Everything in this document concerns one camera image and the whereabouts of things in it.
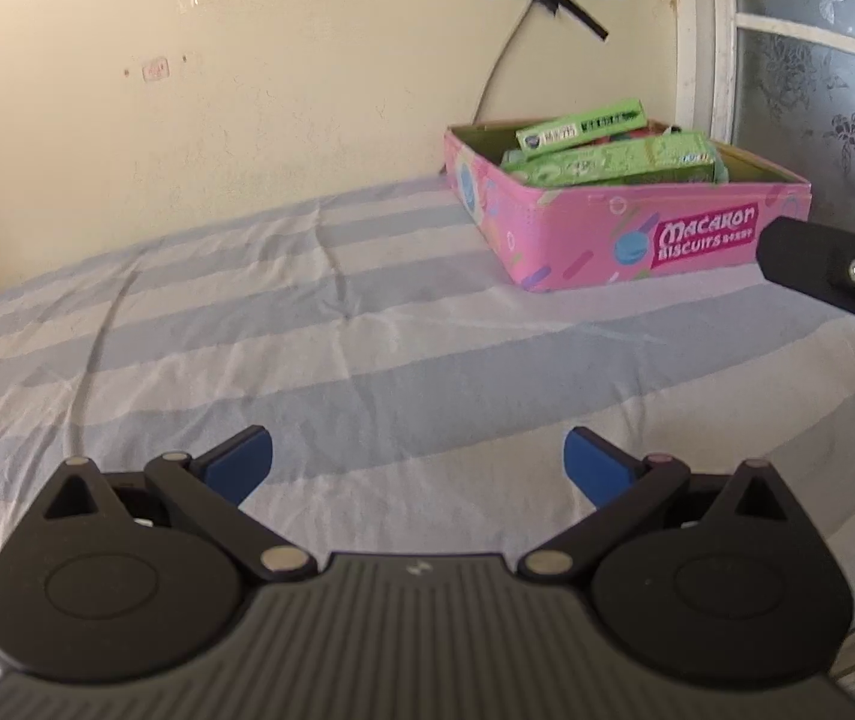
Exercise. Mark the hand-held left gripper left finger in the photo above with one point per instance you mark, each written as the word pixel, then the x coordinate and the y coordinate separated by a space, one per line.
pixel 240 461

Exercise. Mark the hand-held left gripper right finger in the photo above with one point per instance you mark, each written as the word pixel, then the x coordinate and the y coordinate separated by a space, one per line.
pixel 596 465

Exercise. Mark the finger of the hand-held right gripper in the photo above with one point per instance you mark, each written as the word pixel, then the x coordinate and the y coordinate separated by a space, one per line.
pixel 802 251

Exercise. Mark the green box with blue flap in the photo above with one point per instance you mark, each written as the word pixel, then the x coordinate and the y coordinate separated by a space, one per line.
pixel 622 161

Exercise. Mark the pink biscuit tin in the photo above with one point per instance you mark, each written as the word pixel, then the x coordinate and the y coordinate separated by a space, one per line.
pixel 585 240

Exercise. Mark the slim green box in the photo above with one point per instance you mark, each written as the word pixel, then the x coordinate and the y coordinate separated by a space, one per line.
pixel 585 126

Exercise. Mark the striped bed sheet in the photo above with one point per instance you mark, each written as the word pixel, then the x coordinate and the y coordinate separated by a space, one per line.
pixel 322 330

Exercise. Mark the frosted window glass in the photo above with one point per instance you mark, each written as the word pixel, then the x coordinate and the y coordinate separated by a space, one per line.
pixel 825 90

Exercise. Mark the white window frame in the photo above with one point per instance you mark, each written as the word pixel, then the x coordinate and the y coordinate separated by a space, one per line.
pixel 701 37

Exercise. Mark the small pink wall sticker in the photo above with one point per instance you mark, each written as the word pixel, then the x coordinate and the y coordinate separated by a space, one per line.
pixel 156 70

